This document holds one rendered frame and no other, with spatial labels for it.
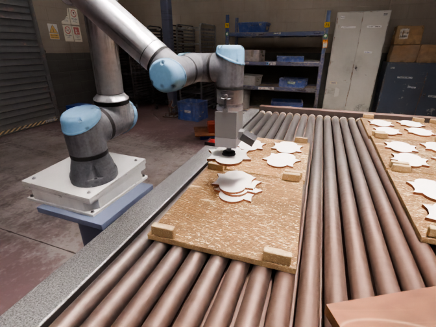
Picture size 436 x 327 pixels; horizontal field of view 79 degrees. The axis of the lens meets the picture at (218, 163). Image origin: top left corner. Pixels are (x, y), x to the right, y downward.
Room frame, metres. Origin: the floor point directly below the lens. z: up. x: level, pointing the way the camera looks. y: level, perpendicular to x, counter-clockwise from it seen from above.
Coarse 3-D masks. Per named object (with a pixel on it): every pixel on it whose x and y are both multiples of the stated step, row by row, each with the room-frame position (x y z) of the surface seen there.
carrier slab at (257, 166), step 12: (300, 144) 1.16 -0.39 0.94; (252, 156) 1.01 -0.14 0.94; (264, 156) 1.01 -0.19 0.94; (300, 156) 1.01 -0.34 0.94; (228, 168) 0.89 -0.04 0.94; (240, 168) 0.89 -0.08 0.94; (252, 168) 0.89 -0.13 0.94; (264, 168) 0.89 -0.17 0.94; (276, 168) 0.89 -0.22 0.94; (288, 168) 0.89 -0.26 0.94; (300, 168) 0.89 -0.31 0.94
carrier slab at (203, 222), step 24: (192, 192) 0.72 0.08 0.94; (216, 192) 0.72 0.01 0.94; (264, 192) 0.72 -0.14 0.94; (288, 192) 0.72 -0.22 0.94; (168, 216) 0.59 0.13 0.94; (192, 216) 0.59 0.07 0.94; (216, 216) 0.59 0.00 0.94; (240, 216) 0.59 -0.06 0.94; (264, 216) 0.59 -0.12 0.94; (288, 216) 0.59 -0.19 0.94; (168, 240) 0.50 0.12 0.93; (192, 240) 0.49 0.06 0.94; (216, 240) 0.49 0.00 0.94; (240, 240) 0.49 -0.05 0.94; (264, 240) 0.49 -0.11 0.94; (288, 240) 0.49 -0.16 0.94; (264, 264) 0.43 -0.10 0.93
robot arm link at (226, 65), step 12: (228, 48) 0.72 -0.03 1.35; (240, 48) 0.73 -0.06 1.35; (216, 60) 0.73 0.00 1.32; (228, 60) 0.71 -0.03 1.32; (240, 60) 0.72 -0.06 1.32; (216, 72) 0.73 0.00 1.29; (228, 72) 0.72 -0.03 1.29; (240, 72) 0.73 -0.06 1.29; (216, 84) 0.75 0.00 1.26; (228, 84) 0.72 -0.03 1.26; (240, 84) 0.73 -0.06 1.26
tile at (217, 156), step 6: (210, 150) 0.79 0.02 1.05; (216, 150) 0.79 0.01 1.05; (222, 150) 0.79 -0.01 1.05; (234, 150) 0.79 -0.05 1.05; (240, 150) 0.79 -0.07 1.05; (246, 150) 0.79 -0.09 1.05; (210, 156) 0.73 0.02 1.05; (216, 156) 0.73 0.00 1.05; (222, 156) 0.73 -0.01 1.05; (228, 156) 0.73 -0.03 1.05; (234, 156) 0.73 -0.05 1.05; (240, 156) 0.73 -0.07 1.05; (246, 156) 0.73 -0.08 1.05; (216, 162) 0.70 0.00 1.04; (222, 162) 0.69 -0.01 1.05; (228, 162) 0.69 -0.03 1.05; (234, 162) 0.69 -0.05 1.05; (240, 162) 0.69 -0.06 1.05
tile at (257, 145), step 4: (256, 140) 1.19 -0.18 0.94; (240, 144) 1.14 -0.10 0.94; (244, 144) 1.14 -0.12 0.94; (256, 144) 1.14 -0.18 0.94; (260, 144) 1.14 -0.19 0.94; (264, 144) 1.14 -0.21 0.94; (240, 148) 1.09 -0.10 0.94; (244, 148) 1.09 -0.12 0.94; (248, 148) 1.09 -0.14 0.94; (252, 148) 1.09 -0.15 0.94; (256, 148) 1.09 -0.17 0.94; (260, 148) 1.09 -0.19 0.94
